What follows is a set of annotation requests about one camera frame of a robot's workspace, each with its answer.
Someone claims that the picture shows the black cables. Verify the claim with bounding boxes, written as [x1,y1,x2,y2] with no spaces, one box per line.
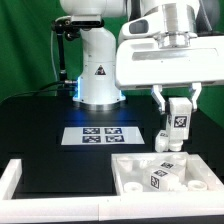
[0,81,78,104]

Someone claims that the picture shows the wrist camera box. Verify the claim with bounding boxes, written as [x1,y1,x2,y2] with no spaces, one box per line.
[118,15,161,43]

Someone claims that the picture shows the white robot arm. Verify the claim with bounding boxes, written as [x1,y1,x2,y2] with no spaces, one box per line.
[60,0,224,111]

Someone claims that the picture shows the white U-shaped fence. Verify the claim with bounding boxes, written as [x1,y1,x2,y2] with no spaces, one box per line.
[0,159,224,224]

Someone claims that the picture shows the white marker sheet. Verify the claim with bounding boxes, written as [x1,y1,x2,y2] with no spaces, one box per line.
[61,127,144,146]

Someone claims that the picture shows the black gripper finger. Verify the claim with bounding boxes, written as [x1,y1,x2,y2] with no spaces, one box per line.
[151,85,166,114]
[189,82,202,111]

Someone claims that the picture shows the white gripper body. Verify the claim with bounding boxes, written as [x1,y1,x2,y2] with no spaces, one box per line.
[115,36,224,90]

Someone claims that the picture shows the black camera stand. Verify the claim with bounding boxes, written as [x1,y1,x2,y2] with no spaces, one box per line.
[51,16,85,85]

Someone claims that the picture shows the white square tabletop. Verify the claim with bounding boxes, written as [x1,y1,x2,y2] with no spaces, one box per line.
[111,152,224,195]

